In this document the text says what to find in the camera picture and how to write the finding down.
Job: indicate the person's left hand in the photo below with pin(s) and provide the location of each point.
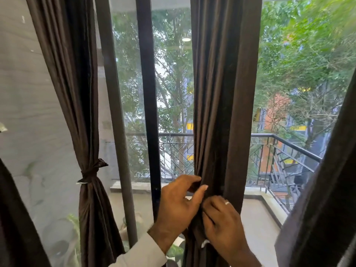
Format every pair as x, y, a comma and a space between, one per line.
175, 208

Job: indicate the person's right hand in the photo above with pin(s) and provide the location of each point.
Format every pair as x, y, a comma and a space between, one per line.
225, 225

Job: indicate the dark brown curtain tie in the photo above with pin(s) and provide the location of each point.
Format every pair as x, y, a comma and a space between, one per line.
90, 173

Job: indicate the dark brown curtain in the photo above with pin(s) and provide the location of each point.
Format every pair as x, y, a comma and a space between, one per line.
19, 233
72, 80
325, 205
225, 80

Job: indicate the person's left forearm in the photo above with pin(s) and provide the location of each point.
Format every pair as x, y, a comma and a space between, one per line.
141, 255

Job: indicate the person's right forearm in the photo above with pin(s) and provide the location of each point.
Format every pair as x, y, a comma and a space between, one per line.
244, 261

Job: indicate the black metal balcony railing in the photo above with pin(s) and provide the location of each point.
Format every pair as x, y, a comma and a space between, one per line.
261, 135

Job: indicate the orange brick building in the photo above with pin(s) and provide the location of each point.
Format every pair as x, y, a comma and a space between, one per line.
278, 108

